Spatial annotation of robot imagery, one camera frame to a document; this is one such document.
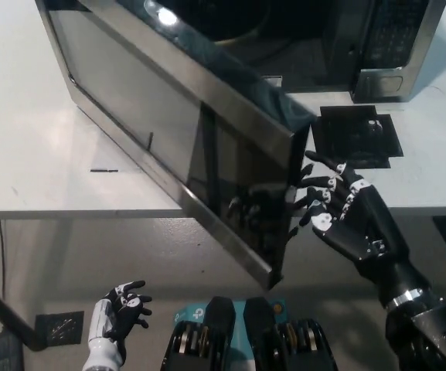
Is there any black floor box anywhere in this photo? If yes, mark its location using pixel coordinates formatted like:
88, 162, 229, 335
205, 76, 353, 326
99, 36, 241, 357
0, 328, 26, 371

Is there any black glass microwave door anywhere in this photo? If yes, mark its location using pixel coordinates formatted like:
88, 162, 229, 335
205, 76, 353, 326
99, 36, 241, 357
35, 0, 312, 292

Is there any black floor tape patch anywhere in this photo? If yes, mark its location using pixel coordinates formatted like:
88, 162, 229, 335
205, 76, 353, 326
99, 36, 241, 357
34, 311, 85, 346

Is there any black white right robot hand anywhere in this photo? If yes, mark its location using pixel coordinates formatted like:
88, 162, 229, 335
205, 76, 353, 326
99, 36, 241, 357
288, 150, 400, 272

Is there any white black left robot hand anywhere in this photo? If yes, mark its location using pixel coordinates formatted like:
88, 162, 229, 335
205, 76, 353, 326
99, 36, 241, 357
81, 280, 154, 371

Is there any left black robot body block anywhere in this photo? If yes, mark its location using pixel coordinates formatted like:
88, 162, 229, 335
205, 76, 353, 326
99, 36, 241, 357
161, 296, 243, 371

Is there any black diagonal metal bar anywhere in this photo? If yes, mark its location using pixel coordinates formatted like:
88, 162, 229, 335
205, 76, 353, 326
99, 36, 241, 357
0, 271, 49, 353

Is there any glass microwave turntable plate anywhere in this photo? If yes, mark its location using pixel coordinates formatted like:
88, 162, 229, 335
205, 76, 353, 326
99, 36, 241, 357
191, 0, 274, 45

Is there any thin black cable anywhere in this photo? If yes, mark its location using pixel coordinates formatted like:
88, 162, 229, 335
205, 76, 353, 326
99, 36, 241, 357
0, 219, 8, 289

